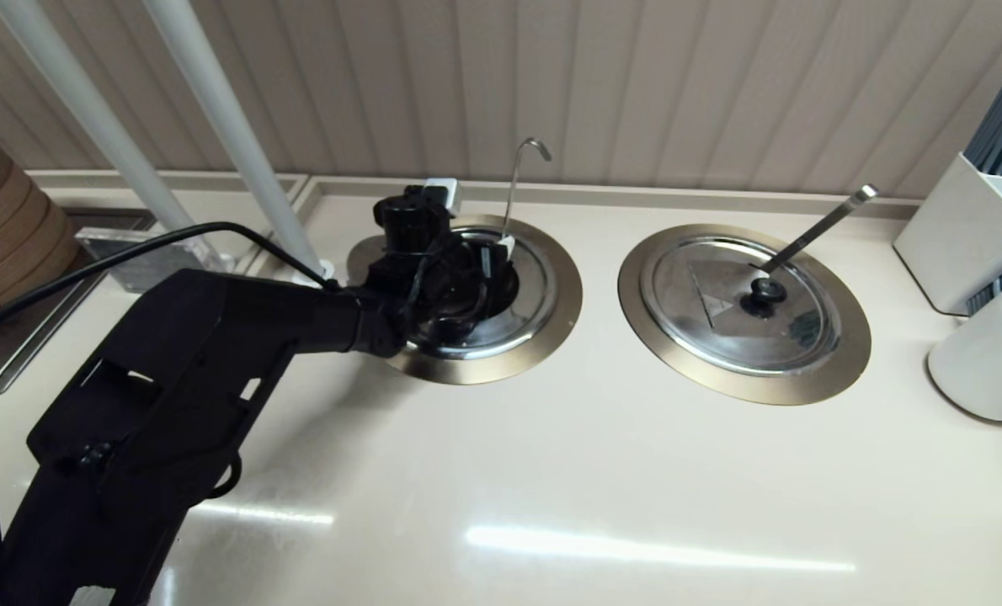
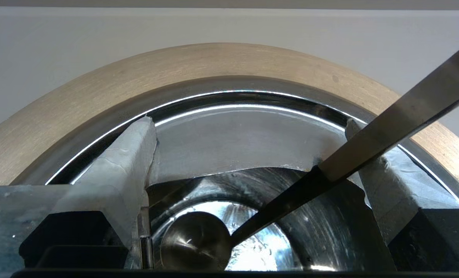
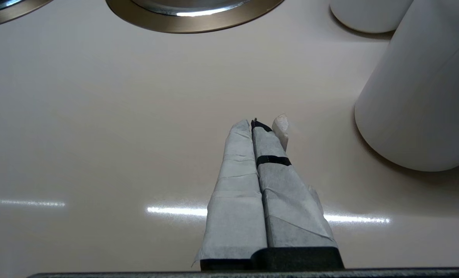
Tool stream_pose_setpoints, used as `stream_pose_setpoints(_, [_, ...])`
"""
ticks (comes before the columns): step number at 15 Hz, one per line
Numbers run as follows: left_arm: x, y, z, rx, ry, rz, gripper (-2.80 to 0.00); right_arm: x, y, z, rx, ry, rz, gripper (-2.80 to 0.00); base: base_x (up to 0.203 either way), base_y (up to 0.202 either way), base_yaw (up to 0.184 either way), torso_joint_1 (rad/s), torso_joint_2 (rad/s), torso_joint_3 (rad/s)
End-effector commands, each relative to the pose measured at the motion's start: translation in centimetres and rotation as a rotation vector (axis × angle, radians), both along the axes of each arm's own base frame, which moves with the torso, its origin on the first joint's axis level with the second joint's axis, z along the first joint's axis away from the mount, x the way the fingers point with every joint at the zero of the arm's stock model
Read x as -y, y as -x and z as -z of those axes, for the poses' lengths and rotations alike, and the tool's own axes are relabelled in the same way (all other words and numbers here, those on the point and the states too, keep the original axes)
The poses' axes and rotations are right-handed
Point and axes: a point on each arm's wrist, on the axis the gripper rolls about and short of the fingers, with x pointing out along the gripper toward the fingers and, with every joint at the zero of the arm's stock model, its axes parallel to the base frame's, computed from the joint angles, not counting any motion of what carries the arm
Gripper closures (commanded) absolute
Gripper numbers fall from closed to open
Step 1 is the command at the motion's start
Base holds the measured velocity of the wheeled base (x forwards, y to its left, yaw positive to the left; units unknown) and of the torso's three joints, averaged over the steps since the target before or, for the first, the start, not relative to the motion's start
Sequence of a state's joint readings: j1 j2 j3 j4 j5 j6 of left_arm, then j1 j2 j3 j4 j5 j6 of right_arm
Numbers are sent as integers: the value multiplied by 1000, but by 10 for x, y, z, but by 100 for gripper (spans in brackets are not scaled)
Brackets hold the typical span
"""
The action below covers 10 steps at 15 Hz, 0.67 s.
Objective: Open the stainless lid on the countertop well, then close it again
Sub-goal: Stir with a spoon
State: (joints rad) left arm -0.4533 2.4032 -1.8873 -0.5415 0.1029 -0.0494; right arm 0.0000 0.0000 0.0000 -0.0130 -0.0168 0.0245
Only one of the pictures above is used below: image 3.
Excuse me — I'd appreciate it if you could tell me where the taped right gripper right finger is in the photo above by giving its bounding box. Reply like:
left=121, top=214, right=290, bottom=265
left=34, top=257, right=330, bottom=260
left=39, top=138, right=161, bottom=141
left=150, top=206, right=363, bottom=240
left=251, top=114, right=344, bottom=271

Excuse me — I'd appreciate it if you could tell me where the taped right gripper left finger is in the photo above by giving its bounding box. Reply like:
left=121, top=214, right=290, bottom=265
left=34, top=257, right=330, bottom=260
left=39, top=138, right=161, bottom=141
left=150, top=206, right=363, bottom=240
left=193, top=120, right=268, bottom=271

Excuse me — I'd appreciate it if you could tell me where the white cylindrical container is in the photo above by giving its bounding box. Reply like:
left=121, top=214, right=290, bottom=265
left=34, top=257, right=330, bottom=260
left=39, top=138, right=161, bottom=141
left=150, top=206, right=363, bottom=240
left=329, top=0, right=414, bottom=34
left=354, top=0, right=459, bottom=173

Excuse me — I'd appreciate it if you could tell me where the brass counter ring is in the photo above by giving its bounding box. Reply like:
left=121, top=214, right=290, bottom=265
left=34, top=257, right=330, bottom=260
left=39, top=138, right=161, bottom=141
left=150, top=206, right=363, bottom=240
left=0, top=0, right=55, bottom=30
left=105, top=0, right=286, bottom=34

